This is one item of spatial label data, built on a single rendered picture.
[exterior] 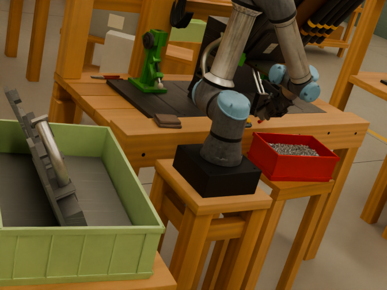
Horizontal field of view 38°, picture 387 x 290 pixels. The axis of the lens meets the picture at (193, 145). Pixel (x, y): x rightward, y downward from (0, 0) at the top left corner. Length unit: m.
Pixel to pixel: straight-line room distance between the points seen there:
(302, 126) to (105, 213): 1.31
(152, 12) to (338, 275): 1.82
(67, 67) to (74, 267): 1.29
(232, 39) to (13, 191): 0.87
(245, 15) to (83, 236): 0.95
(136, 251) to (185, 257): 0.49
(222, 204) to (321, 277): 1.54
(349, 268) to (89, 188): 2.10
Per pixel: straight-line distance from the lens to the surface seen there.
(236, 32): 1.96
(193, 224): 1.90
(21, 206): 1.68
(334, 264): 3.52
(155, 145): 2.19
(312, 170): 2.38
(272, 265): 3.28
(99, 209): 1.71
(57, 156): 1.39
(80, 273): 1.50
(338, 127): 2.94
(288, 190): 2.30
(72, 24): 2.53
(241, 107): 1.89
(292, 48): 1.95
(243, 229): 2.07
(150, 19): 2.70
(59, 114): 2.67
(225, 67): 1.98
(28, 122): 1.53
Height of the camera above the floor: 1.75
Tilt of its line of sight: 23 degrees down
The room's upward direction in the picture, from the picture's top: 15 degrees clockwise
